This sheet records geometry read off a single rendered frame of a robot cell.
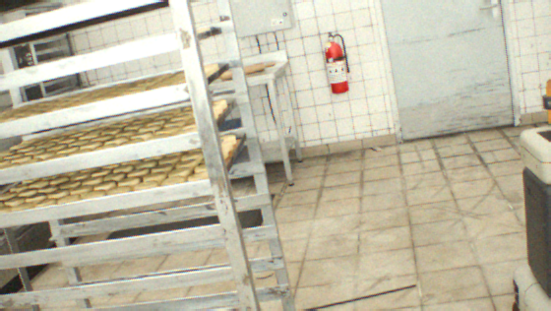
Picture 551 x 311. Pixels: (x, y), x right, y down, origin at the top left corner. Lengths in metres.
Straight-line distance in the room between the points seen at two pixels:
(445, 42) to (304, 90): 1.27
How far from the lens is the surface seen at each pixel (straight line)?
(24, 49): 4.26
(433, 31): 4.99
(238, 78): 1.44
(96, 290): 1.23
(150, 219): 1.59
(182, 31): 0.99
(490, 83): 5.12
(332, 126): 5.06
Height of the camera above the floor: 1.34
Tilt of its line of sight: 15 degrees down
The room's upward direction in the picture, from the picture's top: 12 degrees counter-clockwise
